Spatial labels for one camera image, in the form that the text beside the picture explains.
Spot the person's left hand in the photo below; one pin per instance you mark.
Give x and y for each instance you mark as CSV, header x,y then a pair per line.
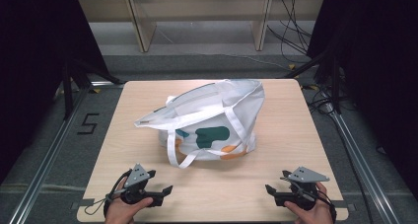
x,y
126,209

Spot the light wooden desk frame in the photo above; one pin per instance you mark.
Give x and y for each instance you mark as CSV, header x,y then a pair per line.
x,y
197,16

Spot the black metal stand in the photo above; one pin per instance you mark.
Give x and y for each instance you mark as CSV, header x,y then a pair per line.
x,y
70,86
332,79

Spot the person's right hand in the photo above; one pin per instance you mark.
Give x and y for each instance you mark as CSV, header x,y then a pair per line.
x,y
312,212

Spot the yellow tape piece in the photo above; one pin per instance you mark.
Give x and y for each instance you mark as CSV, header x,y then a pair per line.
x,y
313,87
292,66
96,90

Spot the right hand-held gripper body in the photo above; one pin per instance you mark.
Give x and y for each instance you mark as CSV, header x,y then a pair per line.
x,y
300,187

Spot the aluminium floor rail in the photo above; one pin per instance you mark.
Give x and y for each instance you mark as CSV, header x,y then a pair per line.
x,y
361,164
49,158

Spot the black curtain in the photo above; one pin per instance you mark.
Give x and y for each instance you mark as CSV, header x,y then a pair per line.
x,y
33,69
378,69

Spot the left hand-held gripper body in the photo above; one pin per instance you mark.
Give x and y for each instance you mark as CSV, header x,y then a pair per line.
x,y
136,181

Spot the white tote bag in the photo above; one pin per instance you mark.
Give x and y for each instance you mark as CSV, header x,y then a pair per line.
x,y
210,118

